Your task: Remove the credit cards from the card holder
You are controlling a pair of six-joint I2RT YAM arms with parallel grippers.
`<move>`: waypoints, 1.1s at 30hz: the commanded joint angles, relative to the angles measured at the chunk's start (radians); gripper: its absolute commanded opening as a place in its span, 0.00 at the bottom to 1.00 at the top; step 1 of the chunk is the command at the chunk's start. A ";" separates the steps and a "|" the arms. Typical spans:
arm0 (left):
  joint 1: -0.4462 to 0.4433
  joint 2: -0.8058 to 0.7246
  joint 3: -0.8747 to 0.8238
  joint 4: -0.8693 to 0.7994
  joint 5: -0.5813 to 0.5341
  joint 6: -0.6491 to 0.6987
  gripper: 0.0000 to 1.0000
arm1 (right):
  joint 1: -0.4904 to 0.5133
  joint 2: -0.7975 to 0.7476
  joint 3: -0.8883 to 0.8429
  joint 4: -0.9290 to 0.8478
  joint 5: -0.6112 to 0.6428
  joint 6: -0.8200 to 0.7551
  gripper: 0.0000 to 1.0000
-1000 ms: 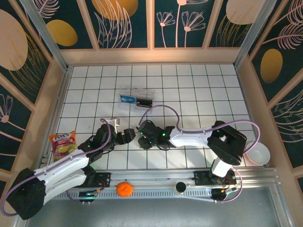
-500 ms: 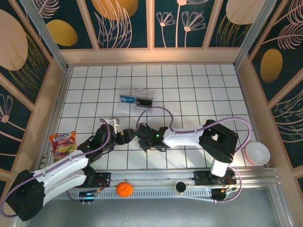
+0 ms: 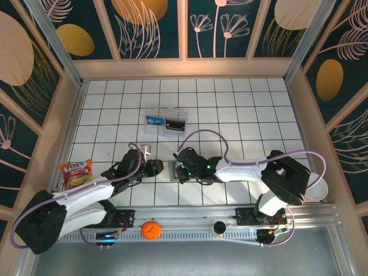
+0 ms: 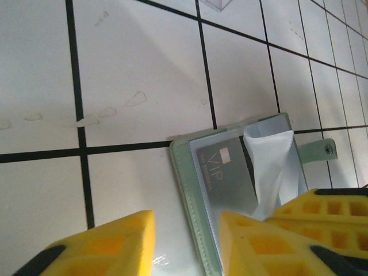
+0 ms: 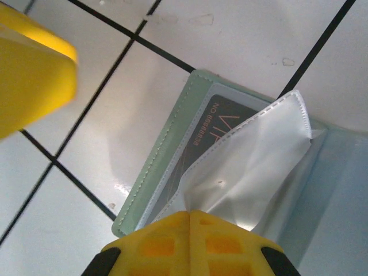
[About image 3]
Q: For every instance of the green card holder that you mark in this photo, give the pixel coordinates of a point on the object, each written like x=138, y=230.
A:
x=172, y=179

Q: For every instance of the clear plastic organizer box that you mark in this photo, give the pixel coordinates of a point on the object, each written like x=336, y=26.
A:
x=155, y=130

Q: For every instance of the black credit card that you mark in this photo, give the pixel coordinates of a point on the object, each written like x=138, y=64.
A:
x=175, y=125

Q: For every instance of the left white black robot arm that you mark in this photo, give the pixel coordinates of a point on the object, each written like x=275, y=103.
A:
x=86, y=195

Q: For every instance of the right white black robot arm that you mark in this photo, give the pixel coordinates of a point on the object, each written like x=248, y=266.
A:
x=241, y=172

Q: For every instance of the blue credit card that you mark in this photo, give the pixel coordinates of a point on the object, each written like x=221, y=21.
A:
x=155, y=120

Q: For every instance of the orange candy bag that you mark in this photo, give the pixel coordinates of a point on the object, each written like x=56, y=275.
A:
x=76, y=174

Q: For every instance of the orange ball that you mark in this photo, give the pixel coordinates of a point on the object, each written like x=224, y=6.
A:
x=151, y=230

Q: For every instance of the black connector board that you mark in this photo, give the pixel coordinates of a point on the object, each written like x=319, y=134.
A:
x=106, y=237
x=267, y=235

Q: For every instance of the white bowl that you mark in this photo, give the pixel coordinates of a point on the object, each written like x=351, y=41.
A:
x=319, y=189

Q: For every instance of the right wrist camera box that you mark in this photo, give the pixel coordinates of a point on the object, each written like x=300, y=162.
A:
x=174, y=155

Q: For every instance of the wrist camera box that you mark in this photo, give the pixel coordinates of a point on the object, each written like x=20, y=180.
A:
x=174, y=155
x=146, y=149

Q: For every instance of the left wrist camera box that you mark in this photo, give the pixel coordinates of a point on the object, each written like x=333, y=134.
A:
x=146, y=149

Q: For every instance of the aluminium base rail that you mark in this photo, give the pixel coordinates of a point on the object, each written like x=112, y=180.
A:
x=187, y=212

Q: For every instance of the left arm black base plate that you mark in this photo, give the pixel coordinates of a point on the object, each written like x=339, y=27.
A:
x=128, y=218

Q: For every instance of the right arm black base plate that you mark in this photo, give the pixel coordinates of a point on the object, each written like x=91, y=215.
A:
x=244, y=215

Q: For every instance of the aluminium frame post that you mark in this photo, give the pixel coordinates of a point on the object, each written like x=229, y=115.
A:
x=53, y=40
x=309, y=40

